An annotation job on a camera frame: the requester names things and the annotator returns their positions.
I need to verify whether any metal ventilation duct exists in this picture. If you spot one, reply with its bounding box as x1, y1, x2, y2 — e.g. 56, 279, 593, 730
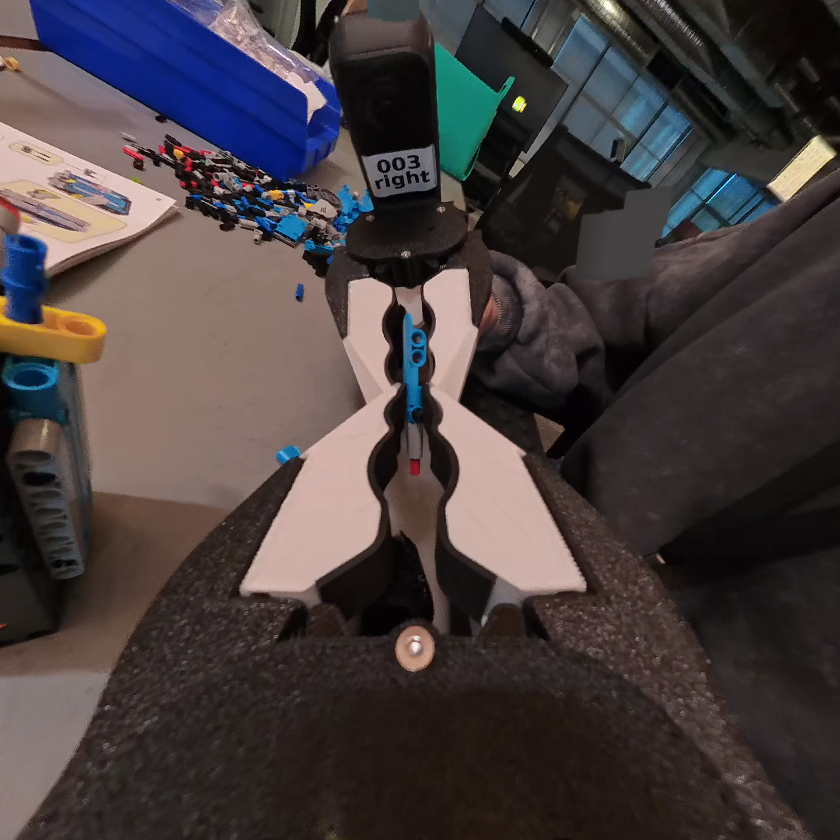
578, 0, 840, 132

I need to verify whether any person's right hand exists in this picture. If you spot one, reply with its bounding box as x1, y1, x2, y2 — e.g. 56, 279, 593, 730
478, 294, 505, 350

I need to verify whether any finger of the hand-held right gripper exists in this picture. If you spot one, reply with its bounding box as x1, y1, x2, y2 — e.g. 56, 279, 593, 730
344, 279, 410, 401
418, 269, 483, 401

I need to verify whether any large blue brick panel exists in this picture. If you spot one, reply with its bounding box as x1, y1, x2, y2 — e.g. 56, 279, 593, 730
401, 313, 430, 424

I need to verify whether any instruction booklet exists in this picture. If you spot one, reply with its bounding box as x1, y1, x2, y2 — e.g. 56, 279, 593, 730
0, 121, 179, 278

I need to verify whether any person's right forearm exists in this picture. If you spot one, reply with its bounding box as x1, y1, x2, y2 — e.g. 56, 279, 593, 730
470, 250, 736, 454

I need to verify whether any black computer monitor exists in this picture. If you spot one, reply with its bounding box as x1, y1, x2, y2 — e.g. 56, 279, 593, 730
455, 7, 573, 135

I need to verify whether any clear plastic bag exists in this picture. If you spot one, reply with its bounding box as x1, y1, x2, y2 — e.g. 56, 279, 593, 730
171, 0, 345, 95

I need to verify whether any grey desk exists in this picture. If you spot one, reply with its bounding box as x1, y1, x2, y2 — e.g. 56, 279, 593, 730
0, 50, 526, 840

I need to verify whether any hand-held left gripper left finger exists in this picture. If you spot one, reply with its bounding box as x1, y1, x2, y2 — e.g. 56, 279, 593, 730
243, 384, 408, 611

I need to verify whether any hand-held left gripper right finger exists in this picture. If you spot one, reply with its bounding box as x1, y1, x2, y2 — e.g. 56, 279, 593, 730
427, 388, 589, 615

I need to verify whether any black blue brick model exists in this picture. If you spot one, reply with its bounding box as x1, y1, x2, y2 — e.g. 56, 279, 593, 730
0, 234, 109, 644

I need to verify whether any pile of small bricks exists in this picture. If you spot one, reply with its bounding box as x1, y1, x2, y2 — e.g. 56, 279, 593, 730
121, 129, 384, 273

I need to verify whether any teal plastic panel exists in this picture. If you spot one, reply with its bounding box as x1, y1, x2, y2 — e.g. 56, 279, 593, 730
431, 44, 517, 183

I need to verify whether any blue plastic bin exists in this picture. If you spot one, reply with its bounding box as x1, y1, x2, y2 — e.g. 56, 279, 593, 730
29, 0, 345, 182

